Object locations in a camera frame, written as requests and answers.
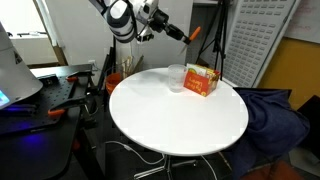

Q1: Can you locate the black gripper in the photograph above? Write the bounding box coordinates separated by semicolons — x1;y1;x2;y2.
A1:
151;8;192;46

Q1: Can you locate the red crayon box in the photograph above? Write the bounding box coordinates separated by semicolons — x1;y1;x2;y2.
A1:
182;62;222;98

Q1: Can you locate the bundle of wooden sticks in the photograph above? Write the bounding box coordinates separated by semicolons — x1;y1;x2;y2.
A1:
121;54;145;80

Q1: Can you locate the white perforated panel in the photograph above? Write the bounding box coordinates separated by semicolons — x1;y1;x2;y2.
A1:
209;0;298;89

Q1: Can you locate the orange bucket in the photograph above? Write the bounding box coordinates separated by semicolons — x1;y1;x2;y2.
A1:
105;72;124;96

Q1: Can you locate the dark blue cloth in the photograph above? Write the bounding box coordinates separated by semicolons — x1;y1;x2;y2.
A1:
229;87;311;180

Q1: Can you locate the black perforated work table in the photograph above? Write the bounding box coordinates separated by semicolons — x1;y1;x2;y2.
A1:
0;63;108;180

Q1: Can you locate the black camera tripod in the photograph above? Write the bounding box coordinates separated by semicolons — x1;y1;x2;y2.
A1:
195;0;232;73

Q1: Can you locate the wrist mounted camera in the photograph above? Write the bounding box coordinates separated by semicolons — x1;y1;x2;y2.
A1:
136;27;155;45

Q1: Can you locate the black clamp with orange handle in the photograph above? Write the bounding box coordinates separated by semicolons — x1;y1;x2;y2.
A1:
47;95;90;118
65;70;96;85

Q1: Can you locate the wall whiteboard with writing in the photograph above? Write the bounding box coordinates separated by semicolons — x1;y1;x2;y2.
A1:
284;0;320;45

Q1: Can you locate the white floor cable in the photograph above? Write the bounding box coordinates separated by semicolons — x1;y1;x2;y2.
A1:
105;139;166;166

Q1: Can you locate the metal table pedestal base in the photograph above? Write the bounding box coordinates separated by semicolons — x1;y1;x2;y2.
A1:
133;154;198;180

